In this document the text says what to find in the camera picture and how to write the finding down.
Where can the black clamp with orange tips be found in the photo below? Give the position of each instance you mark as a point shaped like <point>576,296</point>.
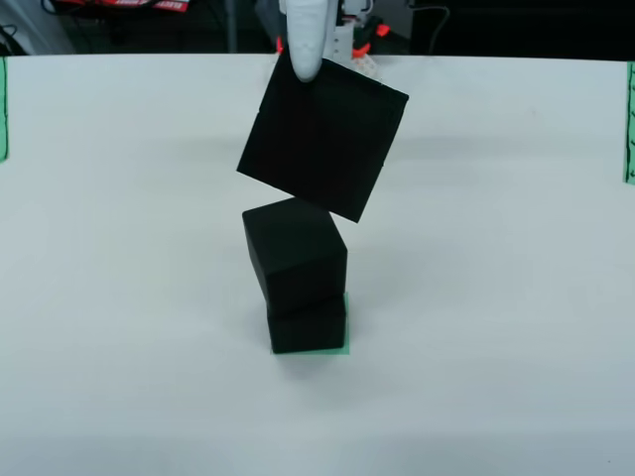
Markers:
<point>279,47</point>
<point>382,30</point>

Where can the red printed package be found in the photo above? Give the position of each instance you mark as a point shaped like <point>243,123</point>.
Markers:
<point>168,5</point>

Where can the green striped square marker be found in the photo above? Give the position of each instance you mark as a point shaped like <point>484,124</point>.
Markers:
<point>346,344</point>

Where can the black printed cube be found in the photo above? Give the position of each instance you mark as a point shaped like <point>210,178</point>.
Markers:
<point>292,258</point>
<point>307,327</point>

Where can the black cube with patterned face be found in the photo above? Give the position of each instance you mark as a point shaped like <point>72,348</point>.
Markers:
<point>322,139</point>

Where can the thin grey pole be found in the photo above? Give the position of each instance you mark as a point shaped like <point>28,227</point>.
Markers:
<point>232,25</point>

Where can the white background panel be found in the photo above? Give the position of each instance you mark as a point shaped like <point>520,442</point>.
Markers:
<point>44,30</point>

